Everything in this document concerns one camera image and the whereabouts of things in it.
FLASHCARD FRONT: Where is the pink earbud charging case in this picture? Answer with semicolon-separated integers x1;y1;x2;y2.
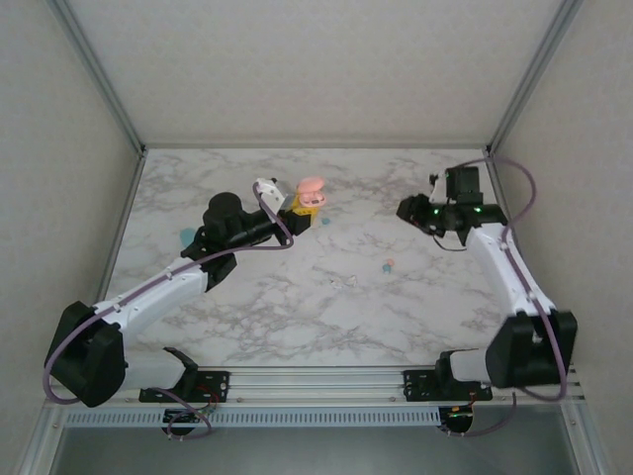
295;176;328;210

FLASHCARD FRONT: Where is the small controller circuit board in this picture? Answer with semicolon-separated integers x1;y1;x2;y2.
161;408;208;428
442;405;477;432

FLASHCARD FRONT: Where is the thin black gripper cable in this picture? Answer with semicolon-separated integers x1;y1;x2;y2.
432;230;469;253

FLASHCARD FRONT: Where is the dark table end rail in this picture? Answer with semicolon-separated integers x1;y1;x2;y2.
140;142;491;151

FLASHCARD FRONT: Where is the aluminium table side rail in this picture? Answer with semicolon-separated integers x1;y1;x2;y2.
93;147;148;311
486;147;585;370

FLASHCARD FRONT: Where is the aluminium corner post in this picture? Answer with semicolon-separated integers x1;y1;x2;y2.
52;0;148;154
486;0;586;155

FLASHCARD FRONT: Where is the aluminium table base rail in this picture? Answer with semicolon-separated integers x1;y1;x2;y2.
48;364;588;410

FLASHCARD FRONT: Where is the white slotted cable duct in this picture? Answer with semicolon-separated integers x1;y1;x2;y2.
63;407;442;428

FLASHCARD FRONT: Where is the aluminium frame leg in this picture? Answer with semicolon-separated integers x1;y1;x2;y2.
19;408;68;475
563;405;607;475

